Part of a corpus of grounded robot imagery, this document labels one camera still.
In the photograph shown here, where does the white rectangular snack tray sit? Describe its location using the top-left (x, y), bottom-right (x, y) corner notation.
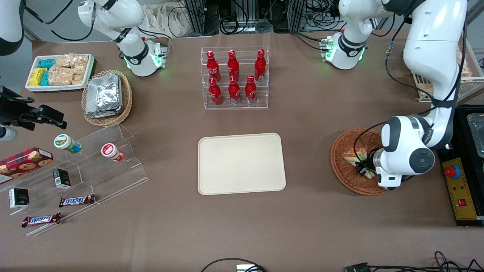
top-left (25, 54), bottom-right (95, 93)

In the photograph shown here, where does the light oval wicker basket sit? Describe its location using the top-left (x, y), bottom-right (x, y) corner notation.
top-left (81, 70), bottom-right (133, 126)

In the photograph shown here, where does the black cable loop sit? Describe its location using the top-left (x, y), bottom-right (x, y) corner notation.
top-left (200, 258), bottom-right (268, 272)

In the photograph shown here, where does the background cable bundle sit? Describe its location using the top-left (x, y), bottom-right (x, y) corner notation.
top-left (219, 15), bottom-right (273, 35)

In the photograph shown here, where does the red cola bottle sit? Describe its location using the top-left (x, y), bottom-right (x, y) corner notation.
top-left (245, 75), bottom-right (258, 104)
top-left (228, 76), bottom-right (241, 105)
top-left (227, 50), bottom-right (240, 80)
top-left (254, 49), bottom-right (267, 82)
top-left (206, 50), bottom-right (221, 82)
top-left (209, 77), bottom-right (223, 105)

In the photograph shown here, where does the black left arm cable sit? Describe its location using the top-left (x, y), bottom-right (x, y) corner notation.
top-left (353, 15), bottom-right (469, 164)

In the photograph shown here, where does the black cable connector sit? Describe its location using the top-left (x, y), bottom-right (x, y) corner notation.
top-left (344, 262), bottom-right (371, 272)

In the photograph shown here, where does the black yellow control box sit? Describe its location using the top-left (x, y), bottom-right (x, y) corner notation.
top-left (438, 106), bottom-right (484, 227)

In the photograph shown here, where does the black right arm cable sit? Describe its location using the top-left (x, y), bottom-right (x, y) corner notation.
top-left (23, 0), bottom-right (96, 42)

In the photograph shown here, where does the red tartan cookie box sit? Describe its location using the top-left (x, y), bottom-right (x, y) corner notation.
top-left (0, 147), bottom-right (54, 184)

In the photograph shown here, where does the small black box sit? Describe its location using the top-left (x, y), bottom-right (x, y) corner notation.
top-left (53, 168), bottom-right (71, 189)
top-left (9, 188), bottom-right (29, 209)

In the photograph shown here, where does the brown wicker basket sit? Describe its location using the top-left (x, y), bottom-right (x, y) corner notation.
top-left (330, 128), bottom-right (390, 196)

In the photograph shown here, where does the red emergency stop button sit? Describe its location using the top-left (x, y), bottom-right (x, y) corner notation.
top-left (445, 164), bottom-right (462, 180)

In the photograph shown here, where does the clear acrylic bottle rack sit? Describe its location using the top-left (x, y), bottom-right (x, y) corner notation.
top-left (201, 46), bottom-right (270, 109)

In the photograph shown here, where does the silver foil packs stack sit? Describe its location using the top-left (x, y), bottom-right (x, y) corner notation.
top-left (85, 74), bottom-right (123, 119)

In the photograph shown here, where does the green lid yogurt cup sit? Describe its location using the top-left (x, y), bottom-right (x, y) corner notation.
top-left (54, 134), bottom-right (82, 154)

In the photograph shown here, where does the beige cloth bag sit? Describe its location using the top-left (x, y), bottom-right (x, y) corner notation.
top-left (143, 3), bottom-right (190, 38)

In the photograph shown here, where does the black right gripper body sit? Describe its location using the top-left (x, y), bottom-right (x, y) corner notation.
top-left (0, 86), bottom-right (34, 126)

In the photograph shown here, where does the triangular sandwich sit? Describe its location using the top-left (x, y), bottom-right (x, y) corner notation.
top-left (342, 147), bottom-right (375, 179)

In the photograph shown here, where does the red lid yogurt cup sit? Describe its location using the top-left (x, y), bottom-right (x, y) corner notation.
top-left (101, 143), bottom-right (125, 162)

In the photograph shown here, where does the brown snickers bar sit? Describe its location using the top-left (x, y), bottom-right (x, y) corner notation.
top-left (59, 194), bottom-right (96, 208)
top-left (22, 213), bottom-right (62, 228)

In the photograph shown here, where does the yellow snack packet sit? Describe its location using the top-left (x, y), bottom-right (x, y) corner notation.
top-left (29, 68), bottom-right (47, 87)

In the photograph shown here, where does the metal pan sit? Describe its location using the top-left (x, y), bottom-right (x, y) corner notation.
top-left (467, 113), bottom-right (484, 158)

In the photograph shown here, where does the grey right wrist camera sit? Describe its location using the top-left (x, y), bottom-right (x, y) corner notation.
top-left (0, 127), bottom-right (18, 142)

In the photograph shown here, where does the white wire basket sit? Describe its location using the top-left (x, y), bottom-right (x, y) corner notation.
top-left (411, 38), bottom-right (484, 103)

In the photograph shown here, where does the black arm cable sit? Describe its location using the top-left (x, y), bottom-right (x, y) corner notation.
top-left (23, 0), bottom-right (96, 42)
top-left (353, 15), bottom-right (469, 164)

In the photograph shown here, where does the clear acrylic stepped shelf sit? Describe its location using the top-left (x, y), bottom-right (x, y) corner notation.
top-left (0, 123), bottom-right (149, 237)

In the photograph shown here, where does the black cable tangle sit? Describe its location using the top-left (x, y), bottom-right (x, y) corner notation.
top-left (369, 251), bottom-right (484, 272)

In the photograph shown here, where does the cream plastic tray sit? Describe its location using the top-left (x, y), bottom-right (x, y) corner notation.
top-left (198, 133), bottom-right (287, 196)

